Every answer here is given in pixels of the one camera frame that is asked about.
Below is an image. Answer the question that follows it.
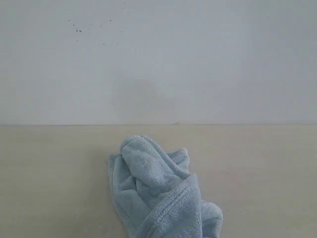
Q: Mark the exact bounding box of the light blue terry towel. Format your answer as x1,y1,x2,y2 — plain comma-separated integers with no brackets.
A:
108,135,223,238

